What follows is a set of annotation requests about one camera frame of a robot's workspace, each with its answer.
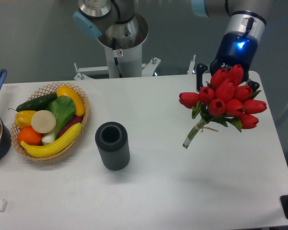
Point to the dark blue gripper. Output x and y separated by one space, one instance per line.
233 50

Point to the red tulip bouquet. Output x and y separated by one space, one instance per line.
224 101

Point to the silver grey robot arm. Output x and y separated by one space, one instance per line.
122 32

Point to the dark grey ribbed vase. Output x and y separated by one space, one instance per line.
112 142

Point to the purple eggplant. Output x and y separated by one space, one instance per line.
75 120

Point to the yellow squash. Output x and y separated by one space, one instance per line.
65 90

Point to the green leafy bok choy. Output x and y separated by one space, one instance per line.
63 108

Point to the woven wicker basket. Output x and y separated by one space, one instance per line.
48 89

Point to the green cucumber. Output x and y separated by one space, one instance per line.
36 104

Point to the beige round disc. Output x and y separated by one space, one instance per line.
43 121

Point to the orange fruit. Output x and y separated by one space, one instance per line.
30 136

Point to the yellow banana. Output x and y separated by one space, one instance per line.
56 146

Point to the yellow bell pepper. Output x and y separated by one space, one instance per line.
23 118

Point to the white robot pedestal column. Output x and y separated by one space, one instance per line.
124 63

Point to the white metal base frame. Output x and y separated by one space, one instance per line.
93 70

